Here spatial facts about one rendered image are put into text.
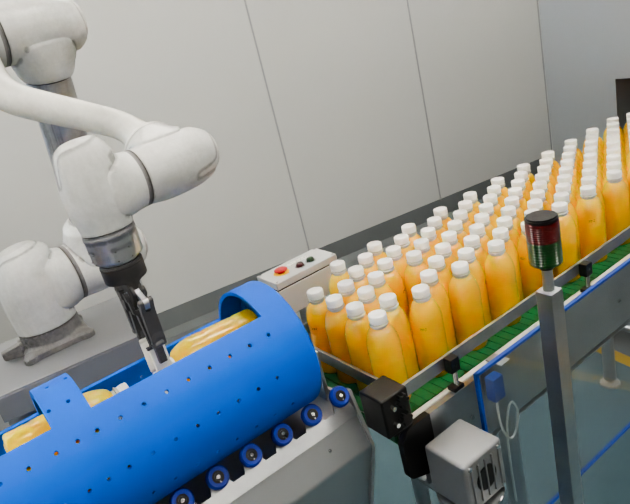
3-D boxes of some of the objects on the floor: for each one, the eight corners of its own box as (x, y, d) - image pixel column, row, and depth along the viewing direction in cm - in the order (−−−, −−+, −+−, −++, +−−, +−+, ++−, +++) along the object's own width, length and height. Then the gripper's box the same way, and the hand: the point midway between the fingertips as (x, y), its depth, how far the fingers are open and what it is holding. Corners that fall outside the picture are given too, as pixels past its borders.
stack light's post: (577, 659, 164) (534, 291, 125) (585, 648, 166) (546, 283, 127) (591, 669, 161) (551, 296, 122) (600, 658, 163) (563, 287, 124)
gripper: (84, 258, 113) (129, 368, 121) (114, 277, 100) (162, 398, 108) (123, 242, 117) (163, 350, 125) (157, 258, 103) (199, 377, 112)
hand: (157, 357), depth 115 cm, fingers closed on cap, 4 cm apart
